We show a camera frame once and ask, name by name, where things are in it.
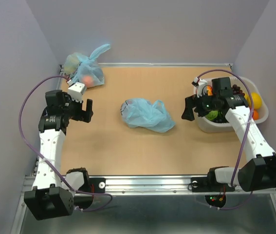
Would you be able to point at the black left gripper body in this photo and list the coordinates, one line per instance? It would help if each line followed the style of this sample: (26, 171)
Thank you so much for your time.
(73, 109)

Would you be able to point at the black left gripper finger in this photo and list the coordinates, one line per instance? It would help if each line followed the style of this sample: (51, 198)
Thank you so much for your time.
(87, 117)
(89, 107)

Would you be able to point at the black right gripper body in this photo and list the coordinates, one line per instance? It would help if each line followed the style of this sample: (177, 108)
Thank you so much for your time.
(206, 105)

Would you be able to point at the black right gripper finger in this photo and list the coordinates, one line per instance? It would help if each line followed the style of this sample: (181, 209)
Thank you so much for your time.
(190, 102)
(188, 114)

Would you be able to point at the dark purple grape bunch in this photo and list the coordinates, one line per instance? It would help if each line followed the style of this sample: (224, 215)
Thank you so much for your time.
(237, 90)

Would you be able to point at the light blue printed plastic bag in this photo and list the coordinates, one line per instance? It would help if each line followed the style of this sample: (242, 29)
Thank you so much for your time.
(140, 112)

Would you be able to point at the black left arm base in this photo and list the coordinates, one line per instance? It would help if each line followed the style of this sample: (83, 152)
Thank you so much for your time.
(89, 186)

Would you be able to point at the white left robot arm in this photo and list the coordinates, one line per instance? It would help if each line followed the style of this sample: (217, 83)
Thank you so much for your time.
(51, 196)

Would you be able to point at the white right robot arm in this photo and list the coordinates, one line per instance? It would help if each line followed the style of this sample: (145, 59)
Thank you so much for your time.
(259, 172)

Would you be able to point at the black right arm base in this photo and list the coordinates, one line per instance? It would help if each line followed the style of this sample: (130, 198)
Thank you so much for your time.
(208, 185)

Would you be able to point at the tied blue bag of fruit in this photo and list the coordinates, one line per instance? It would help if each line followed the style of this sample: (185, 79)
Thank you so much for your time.
(85, 69)

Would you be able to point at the white plastic basket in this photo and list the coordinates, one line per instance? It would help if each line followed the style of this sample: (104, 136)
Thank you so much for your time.
(210, 127)

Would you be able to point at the yellow lemon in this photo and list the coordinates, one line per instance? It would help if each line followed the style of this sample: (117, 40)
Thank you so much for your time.
(257, 101)

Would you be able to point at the orange fruit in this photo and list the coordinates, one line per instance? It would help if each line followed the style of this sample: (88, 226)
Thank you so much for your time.
(255, 115)

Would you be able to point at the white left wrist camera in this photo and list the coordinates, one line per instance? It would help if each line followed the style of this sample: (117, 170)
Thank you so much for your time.
(76, 91)

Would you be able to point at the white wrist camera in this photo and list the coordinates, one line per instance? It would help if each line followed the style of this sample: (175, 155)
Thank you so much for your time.
(76, 91)
(199, 84)

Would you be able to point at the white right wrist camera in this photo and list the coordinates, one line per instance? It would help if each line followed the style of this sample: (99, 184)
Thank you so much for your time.
(199, 84)

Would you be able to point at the aluminium front rail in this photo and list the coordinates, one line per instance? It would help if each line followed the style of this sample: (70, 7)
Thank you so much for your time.
(155, 185)

